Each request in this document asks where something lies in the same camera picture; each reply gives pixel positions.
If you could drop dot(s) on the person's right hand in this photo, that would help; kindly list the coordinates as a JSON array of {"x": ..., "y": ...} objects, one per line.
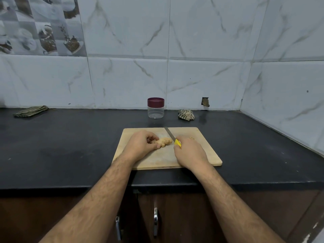
[{"x": 191, "y": 155}]

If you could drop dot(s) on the person's left hand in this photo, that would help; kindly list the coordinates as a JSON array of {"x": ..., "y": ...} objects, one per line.
[{"x": 139, "y": 145}]

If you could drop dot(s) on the wooden cutting board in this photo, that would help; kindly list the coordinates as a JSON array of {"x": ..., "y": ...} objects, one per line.
[{"x": 207, "y": 149}]

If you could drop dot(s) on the beige ginger root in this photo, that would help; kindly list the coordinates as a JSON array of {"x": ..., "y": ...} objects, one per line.
[{"x": 163, "y": 142}]

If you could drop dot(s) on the clear jar maroon lid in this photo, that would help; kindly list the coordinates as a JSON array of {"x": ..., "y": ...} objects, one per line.
[{"x": 156, "y": 113}]

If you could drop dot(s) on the person's left forearm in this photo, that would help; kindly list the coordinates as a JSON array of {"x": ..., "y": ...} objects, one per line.
[{"x": 91, "y": 205}]

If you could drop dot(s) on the person's right forearm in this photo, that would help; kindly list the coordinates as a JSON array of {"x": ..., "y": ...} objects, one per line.
[{"x": 238, "y": 210}]

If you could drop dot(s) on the black countertop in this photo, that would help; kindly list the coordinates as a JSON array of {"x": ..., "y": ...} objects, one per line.
[{"x": 55, "y": 149}]

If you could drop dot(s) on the crumpled patterned cloth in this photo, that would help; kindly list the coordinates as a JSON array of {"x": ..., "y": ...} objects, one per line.
[{"x": 186, "y": 115}]

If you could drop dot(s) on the brown wooden cabinet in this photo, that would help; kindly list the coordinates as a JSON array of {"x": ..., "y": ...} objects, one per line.
[{"x": 50, "y": 215}]

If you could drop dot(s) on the folded green cloth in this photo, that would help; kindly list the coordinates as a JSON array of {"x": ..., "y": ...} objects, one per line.
[{"x": 30, "y": 111}]

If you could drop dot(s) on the decorative picture tiles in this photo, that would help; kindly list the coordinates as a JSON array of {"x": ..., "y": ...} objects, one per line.
[{"x": 40, "y": 25}]

